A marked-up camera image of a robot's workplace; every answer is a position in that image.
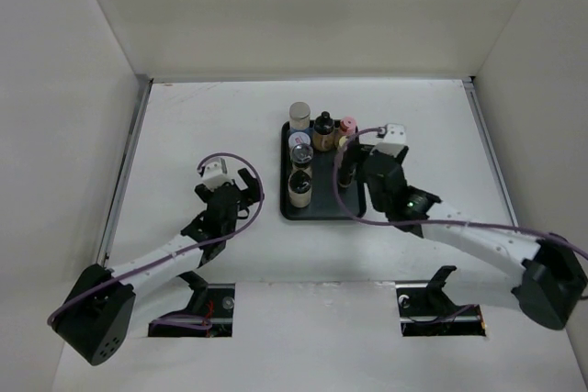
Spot dark brown spice bottle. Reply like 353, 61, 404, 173
337, 144, 360, 188

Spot yellow lid bottle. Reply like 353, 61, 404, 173
337, 136, 347, 151

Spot pink lid glass jar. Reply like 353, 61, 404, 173
337, 117, 357, 137

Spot black knob lid spice jar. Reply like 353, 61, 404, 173
312, 111, 335, 151

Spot black lid white powder jar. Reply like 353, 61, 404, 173
288, 170, 312, 208

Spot black top grinder bottle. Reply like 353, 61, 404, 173
290, 143, 314, 171

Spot tall jar white beads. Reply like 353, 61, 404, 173
288, 101, 311, 133

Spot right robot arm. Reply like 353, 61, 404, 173
332, 128, 587, 330

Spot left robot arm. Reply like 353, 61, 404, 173
47, 166, 264, 366

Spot black rectangular tray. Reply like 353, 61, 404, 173
279, 121, 367, 221

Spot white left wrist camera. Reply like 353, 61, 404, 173
200, 157, 233, 192

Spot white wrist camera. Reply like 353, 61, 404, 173
373, 123, 407, 157
200, 157, 233, 192

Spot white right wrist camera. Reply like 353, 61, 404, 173
373, 123, 407, 157

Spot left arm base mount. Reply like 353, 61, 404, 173
147, 271, 236, 338

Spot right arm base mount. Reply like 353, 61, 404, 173
395, 265, 486, 337

